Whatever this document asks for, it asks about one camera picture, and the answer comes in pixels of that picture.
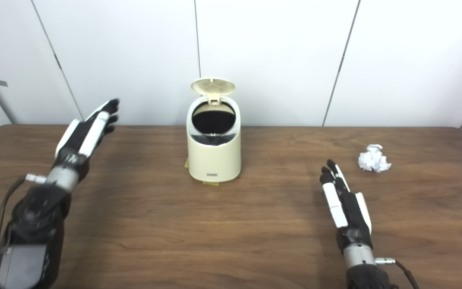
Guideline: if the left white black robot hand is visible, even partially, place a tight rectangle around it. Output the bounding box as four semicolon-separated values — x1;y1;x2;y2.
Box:
55;98;120;171

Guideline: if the white paper ball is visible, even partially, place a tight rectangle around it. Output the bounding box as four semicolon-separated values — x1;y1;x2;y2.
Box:
358;144;392;173

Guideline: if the cream round bin lid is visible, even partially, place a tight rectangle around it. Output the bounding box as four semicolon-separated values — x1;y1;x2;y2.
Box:
190;78;236;106

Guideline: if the cream-colored bin body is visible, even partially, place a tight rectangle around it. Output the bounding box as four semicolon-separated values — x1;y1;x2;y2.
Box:
186;95;242;184

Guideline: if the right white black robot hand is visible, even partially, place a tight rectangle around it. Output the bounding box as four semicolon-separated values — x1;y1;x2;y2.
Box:
320;159;373;251

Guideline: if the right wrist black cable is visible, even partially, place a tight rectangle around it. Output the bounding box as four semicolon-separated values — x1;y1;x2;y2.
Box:
375;258;420;289

